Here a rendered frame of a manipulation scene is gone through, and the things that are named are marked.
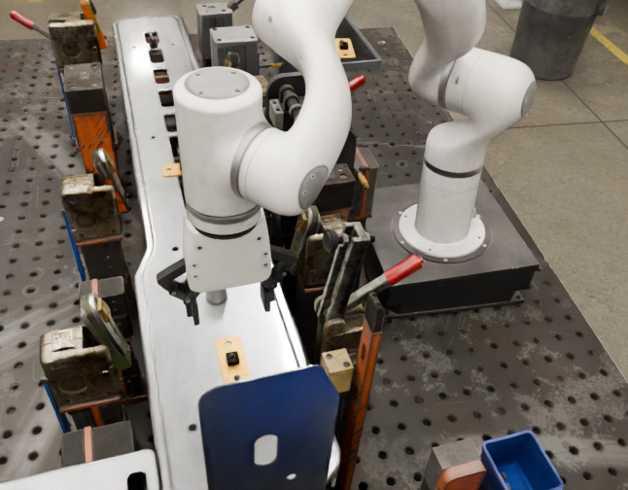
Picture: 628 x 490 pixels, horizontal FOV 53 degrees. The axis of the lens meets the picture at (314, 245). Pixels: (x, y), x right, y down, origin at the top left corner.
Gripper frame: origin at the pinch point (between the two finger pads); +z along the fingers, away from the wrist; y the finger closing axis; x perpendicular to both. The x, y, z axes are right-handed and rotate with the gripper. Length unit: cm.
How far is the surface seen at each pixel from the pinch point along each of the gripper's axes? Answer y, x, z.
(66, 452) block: 22.9, 7.2, 13.8
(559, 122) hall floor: -208, -183, 112
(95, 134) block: 17, -76, 21
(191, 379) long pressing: 6.1, 1.6, 11.9
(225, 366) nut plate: 1.3, 0.7, 11.6
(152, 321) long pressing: 10.2, -10.1, 11.8
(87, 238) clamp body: 19.5, -38.0, 18.2
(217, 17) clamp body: -16, -102, 7
